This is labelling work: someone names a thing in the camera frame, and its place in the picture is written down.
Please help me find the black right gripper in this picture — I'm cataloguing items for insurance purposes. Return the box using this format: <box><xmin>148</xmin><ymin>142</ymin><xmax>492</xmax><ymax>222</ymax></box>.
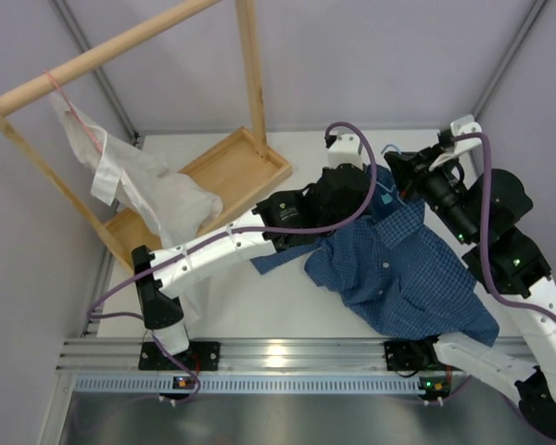
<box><xmin>385</xmin><ymin>144</ymin><xmax>480</xmax><ymax>247</ymax></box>

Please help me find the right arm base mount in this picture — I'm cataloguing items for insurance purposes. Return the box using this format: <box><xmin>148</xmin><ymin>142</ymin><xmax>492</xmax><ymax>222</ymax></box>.
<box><xmin>384</xmin><ymin>338</ymin><xmax>447</xmax><ymax>373</ymax></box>

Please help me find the blue plaid shirt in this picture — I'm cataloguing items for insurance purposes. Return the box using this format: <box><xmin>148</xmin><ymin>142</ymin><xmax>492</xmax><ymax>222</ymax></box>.
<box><xmin>252</xmin><ymin>167</ymin><xmax>499</xmax><ymax>346</ymax></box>

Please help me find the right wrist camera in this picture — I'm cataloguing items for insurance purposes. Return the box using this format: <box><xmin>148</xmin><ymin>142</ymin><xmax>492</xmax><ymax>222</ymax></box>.
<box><xmin>429</xmin><ymin>114</ymin><xmax>482</xmax><ymax>171</ymax></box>

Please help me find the wooden clothes rack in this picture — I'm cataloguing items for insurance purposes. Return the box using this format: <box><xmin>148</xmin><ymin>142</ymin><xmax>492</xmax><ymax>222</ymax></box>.
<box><xmin>0</xmin><ymin>1</ymin><xmax>292</xmax><ymax>269</ymax></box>

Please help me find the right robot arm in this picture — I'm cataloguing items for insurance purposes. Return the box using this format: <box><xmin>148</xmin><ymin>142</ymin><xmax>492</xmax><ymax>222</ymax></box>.
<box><xmin>385</xmin><ymin>146</ymin><xmax>556</xmax><ymax>440</ymax></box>

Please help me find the white cloth garment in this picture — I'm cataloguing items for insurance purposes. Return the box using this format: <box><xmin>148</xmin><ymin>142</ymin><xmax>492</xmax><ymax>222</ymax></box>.
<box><xmin>49</xmin><ymin>93</ymin><xmax>223</xmax><ymax>248</ymax></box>

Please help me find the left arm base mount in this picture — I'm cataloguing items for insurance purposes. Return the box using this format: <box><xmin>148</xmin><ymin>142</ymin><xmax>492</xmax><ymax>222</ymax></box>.
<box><xmin>138</xmin><ymin>341</ymin><xmax>221</xmax><ymax>372</ymax></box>

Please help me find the slotted white cable duct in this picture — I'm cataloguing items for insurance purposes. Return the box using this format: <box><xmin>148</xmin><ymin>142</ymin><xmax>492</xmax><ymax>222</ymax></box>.
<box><xmin>74</xmin><ymin>375</ymin><xmax>443</xmax><ymax>395</ymax></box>

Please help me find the white table cover sheet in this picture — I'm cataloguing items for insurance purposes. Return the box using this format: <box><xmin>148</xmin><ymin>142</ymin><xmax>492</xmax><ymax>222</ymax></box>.
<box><xmin>89</xmin><ymin>129</ymin><xmax>520</xmax><ymax>338</ymax></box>

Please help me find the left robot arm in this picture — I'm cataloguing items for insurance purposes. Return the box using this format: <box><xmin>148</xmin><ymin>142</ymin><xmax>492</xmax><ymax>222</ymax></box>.
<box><xmin>132</xmin><ymin>163</ymin><xmax>377</xmax><ymax>370</ymax></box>

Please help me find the pink wire hanger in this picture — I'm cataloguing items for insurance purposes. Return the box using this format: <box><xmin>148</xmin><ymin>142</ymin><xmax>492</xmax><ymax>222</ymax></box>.
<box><xmin>43</xmin><ymin>70</ymin><xmax>104</xmax><ymax>155</ymax></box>

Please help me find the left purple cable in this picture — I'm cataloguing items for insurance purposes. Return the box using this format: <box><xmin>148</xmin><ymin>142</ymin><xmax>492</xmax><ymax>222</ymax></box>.
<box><xmin>86</xmin><ymin>121</ymin><xmax>379</xmax><ymax>402</ymax></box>

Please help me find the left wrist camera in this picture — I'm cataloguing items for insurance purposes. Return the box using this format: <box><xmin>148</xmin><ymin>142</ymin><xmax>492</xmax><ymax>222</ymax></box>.
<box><xmin>325</xmin><ymin>133</ymin><xmax>363</xmax><ymax>170</ymax></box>

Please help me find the aluminium mounting rail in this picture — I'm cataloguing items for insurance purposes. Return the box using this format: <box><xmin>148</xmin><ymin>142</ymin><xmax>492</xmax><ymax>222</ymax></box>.
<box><xmin>57</xmin><ymin>337</ymin><xmax>387</xmax><ymax>375</ymax></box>

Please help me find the light blue wire hanger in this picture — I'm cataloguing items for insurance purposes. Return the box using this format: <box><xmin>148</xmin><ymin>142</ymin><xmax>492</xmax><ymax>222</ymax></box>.
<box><xmin>376</xmin><ymin>144</ymin><xmax>400</xmax><ymax>204</ymax></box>

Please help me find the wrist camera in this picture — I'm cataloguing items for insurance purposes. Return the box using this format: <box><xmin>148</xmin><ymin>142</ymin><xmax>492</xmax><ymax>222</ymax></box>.
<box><xmin>325</xmin><ymin>133</ymin><xmax>363</xmax><ymax>170</ymax></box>
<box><xmin>429</xmin><ymin>114</ymin><xmax>482</xmax><ymax>171</ymax></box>

